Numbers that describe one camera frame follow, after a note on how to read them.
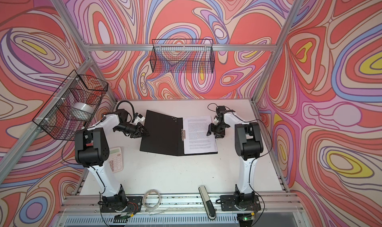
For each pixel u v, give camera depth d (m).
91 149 0.52
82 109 0.72
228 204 0.73
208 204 0.72
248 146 0.55
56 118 0.69
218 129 0.87
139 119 0.88
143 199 0.75
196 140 0.96
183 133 0.99
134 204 0.73
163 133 1.03
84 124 0.75
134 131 0.82
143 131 0.86
